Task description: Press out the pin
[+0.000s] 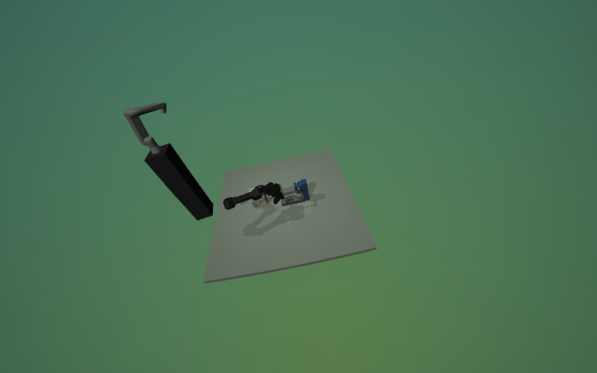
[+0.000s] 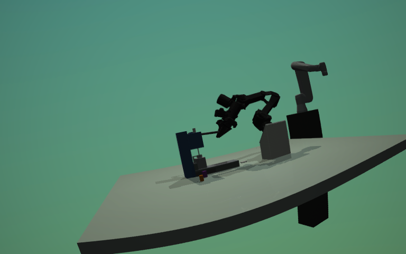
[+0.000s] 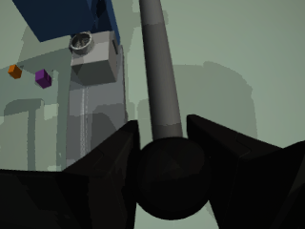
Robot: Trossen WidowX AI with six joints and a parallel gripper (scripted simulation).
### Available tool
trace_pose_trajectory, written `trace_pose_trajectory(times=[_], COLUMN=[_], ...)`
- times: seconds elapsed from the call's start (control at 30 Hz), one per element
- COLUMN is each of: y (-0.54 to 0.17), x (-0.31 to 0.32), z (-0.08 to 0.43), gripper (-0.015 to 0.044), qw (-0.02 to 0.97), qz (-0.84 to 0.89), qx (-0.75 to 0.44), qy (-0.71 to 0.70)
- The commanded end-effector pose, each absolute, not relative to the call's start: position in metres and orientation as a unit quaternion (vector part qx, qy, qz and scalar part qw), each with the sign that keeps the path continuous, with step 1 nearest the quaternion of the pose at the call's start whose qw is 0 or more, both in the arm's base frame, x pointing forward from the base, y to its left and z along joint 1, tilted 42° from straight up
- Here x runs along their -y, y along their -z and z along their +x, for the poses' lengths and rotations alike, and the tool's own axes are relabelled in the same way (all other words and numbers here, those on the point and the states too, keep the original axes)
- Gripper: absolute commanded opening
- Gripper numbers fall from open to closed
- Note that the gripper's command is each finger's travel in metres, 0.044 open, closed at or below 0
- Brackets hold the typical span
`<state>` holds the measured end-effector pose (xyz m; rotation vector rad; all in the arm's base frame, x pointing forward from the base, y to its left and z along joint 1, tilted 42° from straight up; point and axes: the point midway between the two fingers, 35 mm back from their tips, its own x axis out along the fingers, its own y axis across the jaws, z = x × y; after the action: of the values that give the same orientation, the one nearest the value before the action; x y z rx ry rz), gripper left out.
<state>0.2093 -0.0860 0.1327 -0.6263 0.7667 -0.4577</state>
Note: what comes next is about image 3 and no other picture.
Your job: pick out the purple block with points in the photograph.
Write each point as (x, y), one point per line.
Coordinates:
(43, 79)

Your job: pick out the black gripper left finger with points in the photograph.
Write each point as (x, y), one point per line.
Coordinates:
(93, 193)

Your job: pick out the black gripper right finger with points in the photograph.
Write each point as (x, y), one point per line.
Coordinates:
(256, 183)

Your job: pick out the small orange block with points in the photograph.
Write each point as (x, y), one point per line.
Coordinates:
(14, 71)

